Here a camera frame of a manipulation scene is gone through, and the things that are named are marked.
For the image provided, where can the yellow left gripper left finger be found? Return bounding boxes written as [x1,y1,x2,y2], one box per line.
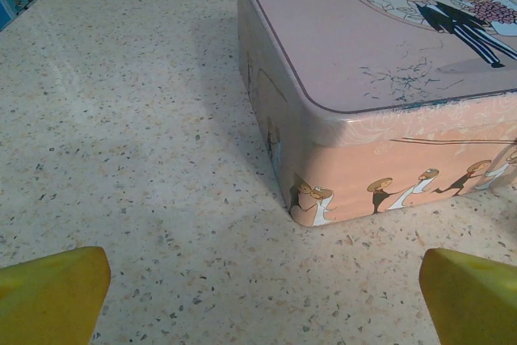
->
[0,246,112,345]

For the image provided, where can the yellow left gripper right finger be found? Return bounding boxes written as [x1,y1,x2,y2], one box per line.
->
[418,247,517,345]

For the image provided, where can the pink wedding cartoon tin box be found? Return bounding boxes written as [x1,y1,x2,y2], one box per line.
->
[233,0,517,228]

